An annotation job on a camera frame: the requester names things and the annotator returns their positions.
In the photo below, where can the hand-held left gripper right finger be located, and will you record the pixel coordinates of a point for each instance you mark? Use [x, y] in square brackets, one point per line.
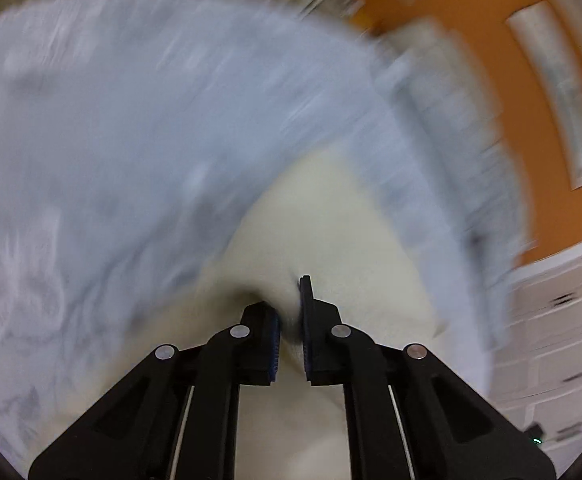
[307, 340]

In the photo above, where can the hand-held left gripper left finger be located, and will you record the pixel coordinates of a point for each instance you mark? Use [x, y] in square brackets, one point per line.
[273, 347]

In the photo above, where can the cream knit sweater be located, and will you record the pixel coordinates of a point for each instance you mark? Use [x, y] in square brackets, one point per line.
[331, 220]

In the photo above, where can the white panelled wardrobe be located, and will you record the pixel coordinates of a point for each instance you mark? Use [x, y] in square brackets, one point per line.
[551, 350]

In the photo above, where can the bed with butterfly sheet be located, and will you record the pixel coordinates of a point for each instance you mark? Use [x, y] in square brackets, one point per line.
[121, 135]

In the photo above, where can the white framed wall picture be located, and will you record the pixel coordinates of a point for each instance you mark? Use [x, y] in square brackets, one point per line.
[553, 85]

